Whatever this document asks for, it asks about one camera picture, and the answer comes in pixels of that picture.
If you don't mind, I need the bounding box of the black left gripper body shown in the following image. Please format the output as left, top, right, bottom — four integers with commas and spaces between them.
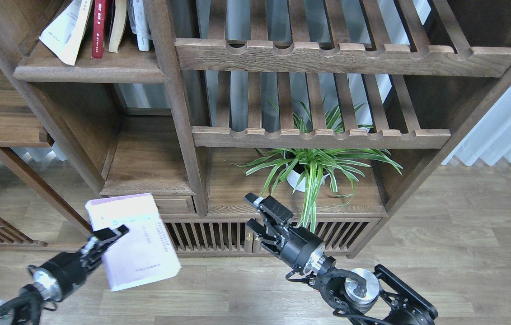
28, 247, 104, 302

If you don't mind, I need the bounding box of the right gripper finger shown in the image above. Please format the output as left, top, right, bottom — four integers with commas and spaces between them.
246, 219, 269, 241
244, 193, 293, 226

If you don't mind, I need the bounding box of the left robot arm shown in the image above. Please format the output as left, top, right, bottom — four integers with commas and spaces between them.
0, 225, 129, 325

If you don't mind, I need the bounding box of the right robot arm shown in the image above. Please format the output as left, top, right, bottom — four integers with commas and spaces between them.
244, 193, 438, 325

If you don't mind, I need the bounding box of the dark wooden bookshelf unit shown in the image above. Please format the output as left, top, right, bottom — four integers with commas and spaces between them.
0, 0, 511, 257

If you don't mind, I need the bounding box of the pale lavender cover book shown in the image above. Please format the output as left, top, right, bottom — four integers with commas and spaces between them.
85, 193, 181, 291

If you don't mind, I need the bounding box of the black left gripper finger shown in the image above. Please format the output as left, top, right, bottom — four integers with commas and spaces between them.
84, 225, 130, 251

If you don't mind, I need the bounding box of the yellow green cover book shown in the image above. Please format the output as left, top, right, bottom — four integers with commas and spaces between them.
39, 0, 93, 66

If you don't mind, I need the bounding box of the upright white book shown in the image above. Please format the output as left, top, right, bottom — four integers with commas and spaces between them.
127, 0, 152, 51

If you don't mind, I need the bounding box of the red cover book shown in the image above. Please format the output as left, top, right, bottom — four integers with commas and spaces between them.
91, 0, 109, 59

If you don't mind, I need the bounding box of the green spider plant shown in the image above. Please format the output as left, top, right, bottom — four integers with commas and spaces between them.
236, 93, 404, 248

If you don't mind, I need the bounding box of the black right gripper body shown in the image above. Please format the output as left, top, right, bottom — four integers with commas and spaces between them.
261, 219, 328, 275

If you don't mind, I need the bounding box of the upright cream paged book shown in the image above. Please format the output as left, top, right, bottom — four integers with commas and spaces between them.
108, 0, 127, 53

